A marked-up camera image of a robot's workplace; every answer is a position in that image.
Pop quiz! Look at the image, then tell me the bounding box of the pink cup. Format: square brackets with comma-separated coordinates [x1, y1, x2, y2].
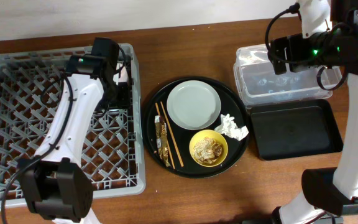
[115, 69, 129, 84]

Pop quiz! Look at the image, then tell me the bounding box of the wooden chopstick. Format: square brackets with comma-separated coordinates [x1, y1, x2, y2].
[160, 101, 184, 167]
[154, 103, 175, 169]

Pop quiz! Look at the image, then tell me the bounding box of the gold snack wrapper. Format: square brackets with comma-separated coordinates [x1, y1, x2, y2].
[154, 115, 171, 167]

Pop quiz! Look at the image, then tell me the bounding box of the white tissue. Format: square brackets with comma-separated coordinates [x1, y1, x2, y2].
[214, 114, 249, 141]

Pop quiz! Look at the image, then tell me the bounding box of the food scraps pile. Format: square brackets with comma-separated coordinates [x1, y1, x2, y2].
[193, 137, 223, 165]

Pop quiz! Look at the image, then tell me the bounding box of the yellow bowl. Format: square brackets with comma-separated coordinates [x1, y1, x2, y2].
[189, 129, 228, 167]

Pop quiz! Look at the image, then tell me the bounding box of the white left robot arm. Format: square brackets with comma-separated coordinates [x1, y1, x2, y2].
[11, 37, 131, 223]

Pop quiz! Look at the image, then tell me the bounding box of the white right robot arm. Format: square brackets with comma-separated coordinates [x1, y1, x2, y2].
[265, 0, 358, 223]

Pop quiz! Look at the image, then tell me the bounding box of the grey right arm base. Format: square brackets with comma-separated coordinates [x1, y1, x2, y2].
[311, 215, 344, 224]

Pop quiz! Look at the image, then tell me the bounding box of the grey plastic dishwasher rack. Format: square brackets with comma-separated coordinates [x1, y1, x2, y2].
[0, 44, 145, 207]

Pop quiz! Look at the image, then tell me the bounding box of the clear plastic bin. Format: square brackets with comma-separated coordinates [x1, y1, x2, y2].
[233, 44, 333, 108]

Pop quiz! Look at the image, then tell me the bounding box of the grey round plate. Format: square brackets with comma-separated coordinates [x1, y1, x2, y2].
[166, 80, 221, 131]

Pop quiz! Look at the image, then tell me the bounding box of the black rectangular tray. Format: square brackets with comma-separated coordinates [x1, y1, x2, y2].
[250, 99, 343, 161]

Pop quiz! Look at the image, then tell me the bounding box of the round black serving tray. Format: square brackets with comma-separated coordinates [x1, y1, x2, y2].
[142, 77, 252, 179]

